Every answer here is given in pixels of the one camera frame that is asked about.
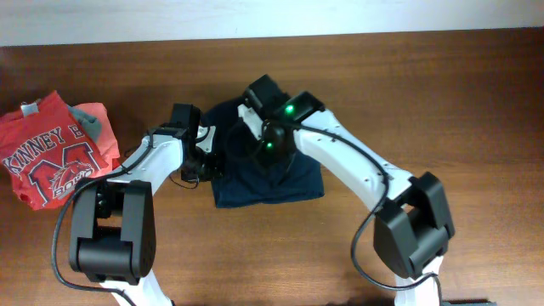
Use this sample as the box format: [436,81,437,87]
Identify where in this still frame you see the navy blue shorts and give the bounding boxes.
[203,97,325,209]

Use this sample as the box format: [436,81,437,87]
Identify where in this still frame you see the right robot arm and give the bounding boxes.
[238,75,456,305]

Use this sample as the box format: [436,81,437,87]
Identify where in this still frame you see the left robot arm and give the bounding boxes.
[69,104,219,305]

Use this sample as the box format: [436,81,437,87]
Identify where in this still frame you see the salmon pink folded garment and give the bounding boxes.
[75,103,120,175]

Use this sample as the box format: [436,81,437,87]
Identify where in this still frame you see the grey folded garment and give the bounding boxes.
[68,106,102,142]

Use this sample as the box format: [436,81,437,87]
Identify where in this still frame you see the red printed t-shirt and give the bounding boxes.
[1,91,107,210]

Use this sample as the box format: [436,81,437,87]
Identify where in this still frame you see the right black cable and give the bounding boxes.
[224,118,443,298]

